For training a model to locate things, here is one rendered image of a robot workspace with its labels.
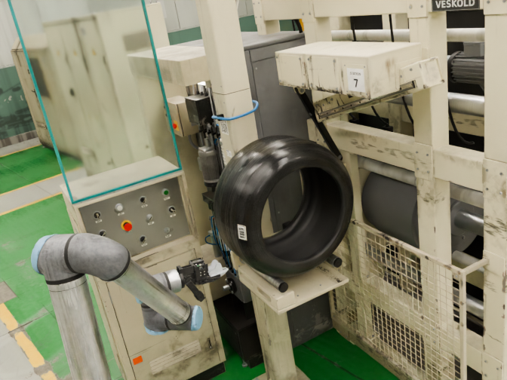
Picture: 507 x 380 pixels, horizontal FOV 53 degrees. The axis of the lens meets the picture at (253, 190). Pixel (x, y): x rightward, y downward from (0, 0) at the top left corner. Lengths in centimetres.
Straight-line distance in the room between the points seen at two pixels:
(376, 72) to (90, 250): 108
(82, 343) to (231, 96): 116
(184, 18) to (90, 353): 1118
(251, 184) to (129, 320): 115
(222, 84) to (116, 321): 131
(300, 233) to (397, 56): 96
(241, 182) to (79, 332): 79
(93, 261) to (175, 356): 155
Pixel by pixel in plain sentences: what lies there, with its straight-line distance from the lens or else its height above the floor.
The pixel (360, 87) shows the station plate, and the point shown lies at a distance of 185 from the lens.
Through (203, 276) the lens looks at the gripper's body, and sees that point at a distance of 206.
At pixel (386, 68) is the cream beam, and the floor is 172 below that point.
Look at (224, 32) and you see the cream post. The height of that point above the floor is 190.
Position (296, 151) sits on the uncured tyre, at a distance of 200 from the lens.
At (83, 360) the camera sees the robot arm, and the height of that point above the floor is 111.
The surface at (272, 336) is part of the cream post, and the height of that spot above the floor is 39.
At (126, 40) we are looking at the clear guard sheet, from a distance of 245.
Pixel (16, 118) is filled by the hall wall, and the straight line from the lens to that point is 1092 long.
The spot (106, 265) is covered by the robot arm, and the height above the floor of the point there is 140.
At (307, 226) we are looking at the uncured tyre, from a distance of 243.
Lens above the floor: 206
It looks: 21 degrees down
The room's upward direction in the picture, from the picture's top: 10 degrees counter-clockwise
